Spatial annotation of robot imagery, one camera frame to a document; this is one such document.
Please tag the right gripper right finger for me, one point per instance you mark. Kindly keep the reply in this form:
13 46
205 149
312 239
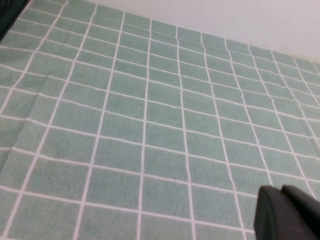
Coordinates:
305 217

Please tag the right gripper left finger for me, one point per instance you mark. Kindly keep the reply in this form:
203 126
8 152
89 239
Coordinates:
270 215

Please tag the black plastic book holder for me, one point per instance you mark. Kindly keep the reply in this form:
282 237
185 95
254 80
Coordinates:
6 15

